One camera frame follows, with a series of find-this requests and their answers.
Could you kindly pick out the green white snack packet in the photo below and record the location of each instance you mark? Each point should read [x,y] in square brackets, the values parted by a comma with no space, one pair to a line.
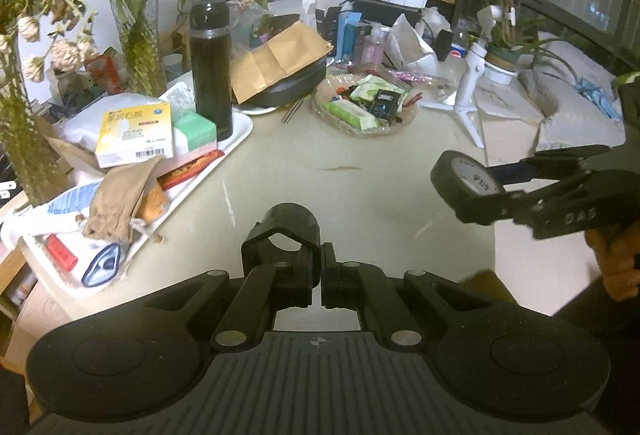
[367,90]

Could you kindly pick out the black plastic pipe adapter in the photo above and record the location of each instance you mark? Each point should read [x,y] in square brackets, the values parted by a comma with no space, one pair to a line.
[292,220]

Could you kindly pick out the brown paper envelope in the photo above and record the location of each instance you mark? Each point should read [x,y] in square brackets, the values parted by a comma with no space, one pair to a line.
[280,60]

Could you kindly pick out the wooden chopsticks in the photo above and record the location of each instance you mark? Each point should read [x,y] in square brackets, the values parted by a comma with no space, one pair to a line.
[292,110]

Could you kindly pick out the pink pump bottle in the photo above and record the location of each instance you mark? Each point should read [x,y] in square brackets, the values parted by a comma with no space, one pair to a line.
[372,47]

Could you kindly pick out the person's right hand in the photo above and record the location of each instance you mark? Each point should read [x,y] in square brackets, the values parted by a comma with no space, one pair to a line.
[615,265]

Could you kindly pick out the grey cushion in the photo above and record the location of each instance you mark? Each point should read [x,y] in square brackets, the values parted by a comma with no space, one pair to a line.
[575,115]

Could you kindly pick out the person's right forearm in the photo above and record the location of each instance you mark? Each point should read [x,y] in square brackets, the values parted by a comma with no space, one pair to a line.
[610,340]

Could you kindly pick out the blue carton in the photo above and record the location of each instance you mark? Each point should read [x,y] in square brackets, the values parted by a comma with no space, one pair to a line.
[347,35]

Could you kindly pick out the glass vase with bamboo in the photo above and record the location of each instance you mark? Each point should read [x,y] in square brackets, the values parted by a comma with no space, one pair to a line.
[137,50]

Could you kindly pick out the orange packet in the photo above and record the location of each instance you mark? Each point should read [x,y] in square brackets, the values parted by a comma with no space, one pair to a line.
[155,202]

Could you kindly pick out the white gimbal tripod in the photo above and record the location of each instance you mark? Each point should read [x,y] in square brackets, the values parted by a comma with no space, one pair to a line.
[470,80]

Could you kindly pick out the white blue tube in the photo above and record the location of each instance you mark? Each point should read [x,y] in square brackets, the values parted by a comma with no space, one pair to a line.
[55,210]

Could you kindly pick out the red flat packet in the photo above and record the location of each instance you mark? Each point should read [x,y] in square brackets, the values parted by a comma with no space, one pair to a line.
[192,167]

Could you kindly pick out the white potted plant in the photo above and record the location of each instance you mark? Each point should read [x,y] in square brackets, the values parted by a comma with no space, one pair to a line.
[500,62]

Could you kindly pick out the white plastic bag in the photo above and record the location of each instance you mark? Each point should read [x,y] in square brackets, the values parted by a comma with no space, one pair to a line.
[407,45]

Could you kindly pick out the yellow white medicine box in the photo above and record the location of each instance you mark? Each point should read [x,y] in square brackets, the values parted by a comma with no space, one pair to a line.
[135,135]

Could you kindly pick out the small black printed box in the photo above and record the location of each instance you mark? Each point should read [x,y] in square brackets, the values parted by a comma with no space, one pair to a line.
[386,105]

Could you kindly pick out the black thermos bottle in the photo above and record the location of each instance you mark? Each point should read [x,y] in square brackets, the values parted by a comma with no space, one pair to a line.
[212,80]

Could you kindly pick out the black electrical tape roll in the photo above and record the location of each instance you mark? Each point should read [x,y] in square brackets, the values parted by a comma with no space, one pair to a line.
[445,187]

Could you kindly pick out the white plastic tray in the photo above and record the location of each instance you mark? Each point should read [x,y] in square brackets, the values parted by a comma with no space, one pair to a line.
[237,130]

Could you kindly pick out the blue label soda bottle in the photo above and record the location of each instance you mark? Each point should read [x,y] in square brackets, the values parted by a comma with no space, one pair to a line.
[459,47]

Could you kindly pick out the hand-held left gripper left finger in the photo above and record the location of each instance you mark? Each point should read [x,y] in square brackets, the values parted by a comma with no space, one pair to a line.
[300,290]

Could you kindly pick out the green wet wipes pack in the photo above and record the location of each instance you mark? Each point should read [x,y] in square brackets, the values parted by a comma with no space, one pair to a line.
[350,115]

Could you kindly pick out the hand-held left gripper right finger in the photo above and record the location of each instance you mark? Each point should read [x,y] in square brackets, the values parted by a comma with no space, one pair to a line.
[330,285]

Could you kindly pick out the glass vase with dried flowers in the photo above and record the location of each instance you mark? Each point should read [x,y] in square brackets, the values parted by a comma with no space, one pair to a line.
[20,140]

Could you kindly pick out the black zip case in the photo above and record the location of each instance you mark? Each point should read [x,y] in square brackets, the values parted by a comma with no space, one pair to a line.
[295,87]

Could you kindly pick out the white plate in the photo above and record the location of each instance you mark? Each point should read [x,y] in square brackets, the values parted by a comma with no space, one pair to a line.
[260,109]

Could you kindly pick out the clear pink striped bag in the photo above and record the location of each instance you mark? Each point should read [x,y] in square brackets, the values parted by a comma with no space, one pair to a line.
[415,76]

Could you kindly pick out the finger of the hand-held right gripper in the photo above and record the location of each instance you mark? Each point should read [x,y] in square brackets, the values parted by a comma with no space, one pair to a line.
[515,174]
[490,210]

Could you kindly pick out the clear glass bowl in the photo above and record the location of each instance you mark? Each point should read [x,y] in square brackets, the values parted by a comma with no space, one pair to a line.
[327,120]

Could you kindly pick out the green tissue box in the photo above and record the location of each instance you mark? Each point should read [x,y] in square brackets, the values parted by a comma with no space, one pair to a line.
[197,132]

